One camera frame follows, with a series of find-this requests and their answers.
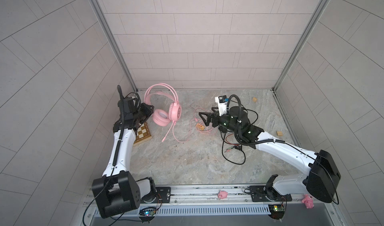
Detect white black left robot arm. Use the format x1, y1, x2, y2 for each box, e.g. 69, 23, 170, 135
92, 86, 157, 219

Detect pink pig toy right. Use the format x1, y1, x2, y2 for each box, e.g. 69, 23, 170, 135
301, 194, 315, 209

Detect pink pig toy centre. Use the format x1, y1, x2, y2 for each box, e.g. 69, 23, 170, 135
218, 190, 228, 200

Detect right circuit board with led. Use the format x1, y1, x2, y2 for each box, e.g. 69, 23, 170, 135
268, 205, 286, 221

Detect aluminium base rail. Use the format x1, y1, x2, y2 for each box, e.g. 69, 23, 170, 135
80, 184, 346, 226

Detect circuit board with led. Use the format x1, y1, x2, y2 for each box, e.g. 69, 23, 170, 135
268, 205, 286, 221
139, 207, 157, 222

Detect pink headphones with cable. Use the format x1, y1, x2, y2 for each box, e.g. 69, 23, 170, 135
143, 83, 217, 144

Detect small printed wooden block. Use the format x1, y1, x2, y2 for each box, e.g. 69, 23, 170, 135
196, 123, 205, 131

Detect wooden folding chess board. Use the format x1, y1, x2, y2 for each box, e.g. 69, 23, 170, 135
134, 122, 152, 146

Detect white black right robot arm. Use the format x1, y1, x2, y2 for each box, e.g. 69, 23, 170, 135
199, 94, 341, 204

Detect pink pig toy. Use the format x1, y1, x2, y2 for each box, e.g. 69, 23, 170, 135
301, 194, 315, 209
218, 190, 228, 200

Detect left circuit board with led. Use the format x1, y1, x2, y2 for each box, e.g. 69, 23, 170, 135
139, 207, 157, 222

